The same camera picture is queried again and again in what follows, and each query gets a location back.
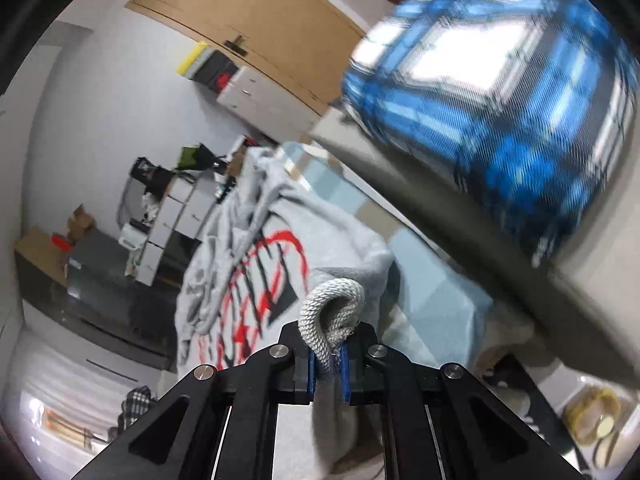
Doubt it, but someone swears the dark green bouquet wrap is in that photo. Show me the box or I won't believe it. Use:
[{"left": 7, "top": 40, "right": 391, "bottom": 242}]
[{"left": 180, "top": 144, "right": 216, "bottom": 171}]

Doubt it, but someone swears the blue plaid cloth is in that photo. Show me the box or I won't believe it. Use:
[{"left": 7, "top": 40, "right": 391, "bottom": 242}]
[{"left": 341, "top": 0, "right": 640, "bottom": 268}]

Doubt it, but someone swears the grey printed hoodie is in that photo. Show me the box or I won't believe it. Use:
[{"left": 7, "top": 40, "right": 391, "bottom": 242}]
[{"left": 174, "top": 146, "right": 397, "bottom": 478}]

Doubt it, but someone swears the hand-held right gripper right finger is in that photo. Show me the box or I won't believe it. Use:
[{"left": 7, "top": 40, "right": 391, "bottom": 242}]
[{"left": 340, "top": 322, "right": 588, "bottom": 480}]

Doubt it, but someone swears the wooden door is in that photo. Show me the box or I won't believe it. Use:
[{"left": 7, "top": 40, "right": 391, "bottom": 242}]
[{"left": 125, "top": 0, "right": 371, "bottom": 118}]

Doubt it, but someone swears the open cardboard box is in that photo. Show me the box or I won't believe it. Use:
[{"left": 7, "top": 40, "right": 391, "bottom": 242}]
[{"left": 67, "top": 204, "right": 96, "bottom": 241}]

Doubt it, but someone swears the white desk with drawers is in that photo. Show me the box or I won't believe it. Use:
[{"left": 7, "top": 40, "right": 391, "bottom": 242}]
[{"left": 132, "top": 175, "right": 236, "bottom": 286}]

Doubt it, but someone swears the checked bed sheet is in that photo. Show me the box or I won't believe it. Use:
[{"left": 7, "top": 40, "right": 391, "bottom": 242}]
[{"left": 277, "top": 141, "right": 496, "bottom": 376}]

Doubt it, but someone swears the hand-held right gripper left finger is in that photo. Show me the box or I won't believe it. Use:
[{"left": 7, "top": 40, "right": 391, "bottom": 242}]
[{"left": 70, "top": 322, "right": 326, "bottom": 480}]

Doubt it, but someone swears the white electric kettle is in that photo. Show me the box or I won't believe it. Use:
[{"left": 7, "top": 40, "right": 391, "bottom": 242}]
[{"left": 120, "top": 224, "right": 146, "bottom": 248}]

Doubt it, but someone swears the beige round object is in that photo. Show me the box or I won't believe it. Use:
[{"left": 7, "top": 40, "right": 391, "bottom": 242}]
[{"left": 565, "top": 387, "right": 621, "bottom": 466}]

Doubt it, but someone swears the black white checked cloth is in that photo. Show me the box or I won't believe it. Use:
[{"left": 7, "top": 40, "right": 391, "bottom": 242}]
[{"left": 120, "top": 387, "right": 151, "bottom": 431}]

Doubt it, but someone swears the black appliance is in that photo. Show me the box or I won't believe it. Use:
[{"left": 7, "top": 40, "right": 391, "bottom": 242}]
[{"left": 130, "top": 157, "right": 173, "bottom": 196}]

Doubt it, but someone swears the light upright suitcase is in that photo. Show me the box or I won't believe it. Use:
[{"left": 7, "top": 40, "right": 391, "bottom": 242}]
[{"left": 216, "top": 67, "right": 321, "bottom": 143}]

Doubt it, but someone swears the white hoodie drawstring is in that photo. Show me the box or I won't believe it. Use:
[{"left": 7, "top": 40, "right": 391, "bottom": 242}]
[{"left": 298, "top": 279, "right": 366, "bottom": 376}]

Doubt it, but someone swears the dark refrigerator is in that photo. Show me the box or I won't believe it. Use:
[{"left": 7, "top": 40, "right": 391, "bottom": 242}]
[{"left": 65, "top": 230, "right": 201, "bottom": 371}]

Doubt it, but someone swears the black red shoe box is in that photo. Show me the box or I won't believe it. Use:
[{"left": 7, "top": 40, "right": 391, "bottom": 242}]
[{"left": 207, "top": 71, "right": 237, "bottom": 96}]

